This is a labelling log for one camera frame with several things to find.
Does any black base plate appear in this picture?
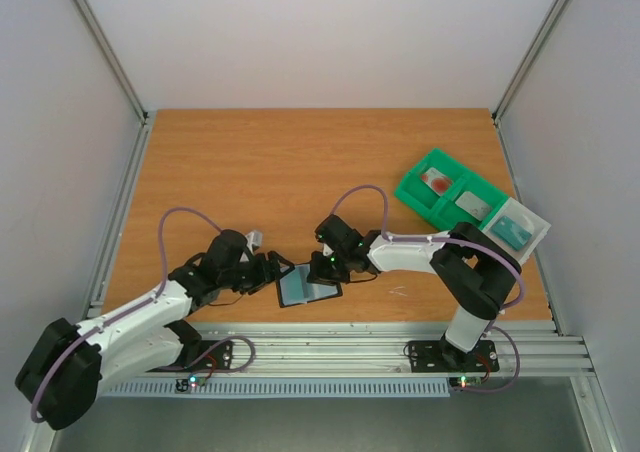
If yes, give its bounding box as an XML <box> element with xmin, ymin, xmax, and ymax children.
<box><xmin>403</xmin><ymin>340</ymin><xmax>500</xmax><ymax>373</ymax></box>
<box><xmin>151</xmin><ymin>340</ymin><xmax>234</xmax><ymax>373</ymax></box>

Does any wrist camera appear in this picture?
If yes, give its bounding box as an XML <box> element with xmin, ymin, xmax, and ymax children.
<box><xmin>241</xmin><ymin>229</ymin><xmax>263</xmax><ymax>262</ymax></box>
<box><xmin>322</xmin><ymin>244</ymin><xmax>334</xmax><ymax>257</ymax></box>

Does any teal card in bin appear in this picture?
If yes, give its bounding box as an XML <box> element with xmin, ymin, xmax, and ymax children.
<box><xmin>490</xmin><ymin>215</ymin><xmax>532</xmax><ymax>251</ymax></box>

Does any red white card in tray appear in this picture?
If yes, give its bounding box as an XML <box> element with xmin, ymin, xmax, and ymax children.
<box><xmin>420</xmin><ymin>167</ymin><xmax>453</xmax><ymax>196</ymax></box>

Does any left controller board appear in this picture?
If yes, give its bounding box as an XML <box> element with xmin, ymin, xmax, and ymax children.
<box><xmin>174</xmin><ymin>376</ymin><xmax>208</xmax><ymax>393</ymax></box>

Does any green plastic sorting tray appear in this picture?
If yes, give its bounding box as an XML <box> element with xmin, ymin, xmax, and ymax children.
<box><xmin>394</xmin><ymin>148</ymin><xmax>508</xmax><ymax>230</ymax></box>

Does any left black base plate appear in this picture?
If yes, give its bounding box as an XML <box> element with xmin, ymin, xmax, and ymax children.
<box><xmin>151</xmin><ymin>340</ymin><xmax>234</xmax><ymax>373</ymax></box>

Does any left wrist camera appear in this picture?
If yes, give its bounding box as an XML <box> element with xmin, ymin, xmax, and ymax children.
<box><xmin>241</xmin><ymin>229</ymin><xmax>263</xmax><ymax>262</ymax></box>

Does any controller board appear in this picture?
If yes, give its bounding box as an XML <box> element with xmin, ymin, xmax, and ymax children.
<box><xmin>449</xmin><ymin>375</ymin><xmax>486</xmax><ymax>390</ymax></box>
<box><xmin>174</xmin><ymin>376</ymin><xmax>208</xmax><ymax>393</ymax></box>

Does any left aluminium corner post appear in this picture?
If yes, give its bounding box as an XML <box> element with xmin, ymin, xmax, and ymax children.
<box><xmin>71</xmin><ymin>0</ymin><xmax>149</xmax><ymax>124</ymax></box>

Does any black leather card holder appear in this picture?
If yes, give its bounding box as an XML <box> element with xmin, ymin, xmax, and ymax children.
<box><xmin>276</xmin><ymin>264</ymin><xmax>344</xmax><ymax>309</ymax></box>

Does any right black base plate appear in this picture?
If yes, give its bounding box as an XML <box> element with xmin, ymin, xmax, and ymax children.
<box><xmin>403</xmin><ymin>340</ymin><xmax>500</xmax><ymax>373</ymax></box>

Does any aluminium corner post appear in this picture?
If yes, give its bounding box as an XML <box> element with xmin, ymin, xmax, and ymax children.
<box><xmin>71</xmin><ymin>0</ymin><xmax>149</xmax><ymax>124</ymax></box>
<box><xmin>492</xmin><ymin>0</ymin><xmax>572</xmax><ymax>128</ymax></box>

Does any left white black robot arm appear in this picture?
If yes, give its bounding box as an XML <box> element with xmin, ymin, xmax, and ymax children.
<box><xmin>15</xmin><ymin>229</ymin><xmax>295</xmax><ymax>430</ymax></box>

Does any grey slotted cable duct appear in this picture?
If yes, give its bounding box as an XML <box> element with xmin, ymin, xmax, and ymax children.
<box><xmin>106</xmin><ymin>377</ymin><xmax>450</xmax><ymax>399</ymax></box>

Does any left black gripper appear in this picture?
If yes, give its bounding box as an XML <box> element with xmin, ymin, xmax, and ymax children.
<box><xmin>220</xmin><ymin>251</ymin><xmax>295</xmax><ymax>295</ymax></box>

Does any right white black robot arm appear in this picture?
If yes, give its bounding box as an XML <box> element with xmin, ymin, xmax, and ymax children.
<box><xmin>307</xmin><ymin>214</ymin><xmax>525</xmax><ymax>371</ymax></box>

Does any grey card in tray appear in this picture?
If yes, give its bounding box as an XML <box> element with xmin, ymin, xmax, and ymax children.
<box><xmin>455</xmin><ymin>191</ymin><xmax>492</xmax><ymax>221</ymax></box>

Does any grey striped teal card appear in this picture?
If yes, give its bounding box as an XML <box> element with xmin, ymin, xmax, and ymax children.
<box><xmin>279</xmin><ymin>266</ymin><xmax>341</xmax><ymax>304</ymax></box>

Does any right controller board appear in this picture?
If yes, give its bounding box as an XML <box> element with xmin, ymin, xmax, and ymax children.
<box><xmin>449</xmin><ymin>375</ymin><xmax>486</xmax><ymax>390</ymax></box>

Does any clear plastic bin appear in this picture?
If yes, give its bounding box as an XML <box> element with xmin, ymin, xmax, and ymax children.
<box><xmin>481</xmin><ymin>198</ymin><xmax>551</xmax><ymax>265</ymax></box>

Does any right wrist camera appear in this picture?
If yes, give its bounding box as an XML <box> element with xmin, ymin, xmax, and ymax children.
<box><xmin>322</xmin><ymin>244</ymin><xmax>334</xmax><ymax>257</ymax></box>

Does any right aluminium corner post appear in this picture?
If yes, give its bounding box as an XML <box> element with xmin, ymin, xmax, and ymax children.
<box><xmin>492</xmin><ymin>0</ymin><xmax>572</xmax><ymax>128</ymax></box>

